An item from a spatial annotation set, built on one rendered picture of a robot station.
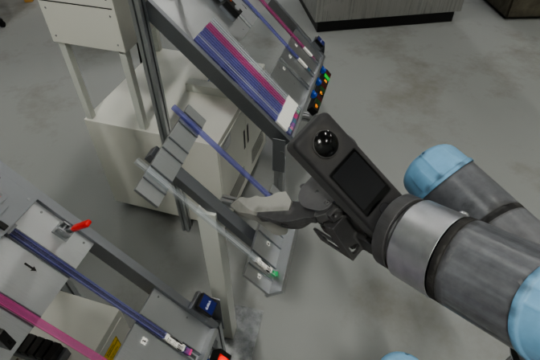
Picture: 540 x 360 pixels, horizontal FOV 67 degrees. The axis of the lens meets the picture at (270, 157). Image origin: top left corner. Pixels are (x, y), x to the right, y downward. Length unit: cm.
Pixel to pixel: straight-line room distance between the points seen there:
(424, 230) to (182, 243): 192
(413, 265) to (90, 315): 113
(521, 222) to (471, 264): 12
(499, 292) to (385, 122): 267
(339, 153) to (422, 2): 394
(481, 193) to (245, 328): 158
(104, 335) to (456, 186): 109
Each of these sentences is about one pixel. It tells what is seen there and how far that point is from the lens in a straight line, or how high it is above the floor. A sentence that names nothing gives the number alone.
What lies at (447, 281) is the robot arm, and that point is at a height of 149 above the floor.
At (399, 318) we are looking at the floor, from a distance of 204.
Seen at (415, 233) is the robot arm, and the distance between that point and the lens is 35.
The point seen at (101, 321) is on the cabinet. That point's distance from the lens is 136.
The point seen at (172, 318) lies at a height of 80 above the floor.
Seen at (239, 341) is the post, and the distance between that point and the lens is 191.
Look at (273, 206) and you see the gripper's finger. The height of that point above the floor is 143.
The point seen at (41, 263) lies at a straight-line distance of 98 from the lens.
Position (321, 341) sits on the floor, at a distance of 193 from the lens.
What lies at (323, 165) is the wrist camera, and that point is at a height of 152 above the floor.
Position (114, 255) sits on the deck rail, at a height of 96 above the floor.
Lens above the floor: 177
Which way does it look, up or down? 43 degrees down
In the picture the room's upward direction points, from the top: straight up
